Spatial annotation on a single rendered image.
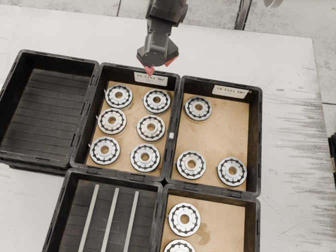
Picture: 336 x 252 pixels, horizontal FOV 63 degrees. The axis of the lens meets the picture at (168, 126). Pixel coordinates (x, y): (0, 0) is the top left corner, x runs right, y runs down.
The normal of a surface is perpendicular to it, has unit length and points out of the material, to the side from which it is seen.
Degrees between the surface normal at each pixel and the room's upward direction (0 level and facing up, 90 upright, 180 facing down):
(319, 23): 0
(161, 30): 13
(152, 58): 90
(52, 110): 0
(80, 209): 0
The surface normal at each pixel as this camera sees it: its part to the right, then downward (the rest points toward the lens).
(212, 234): 0.05, -0.40
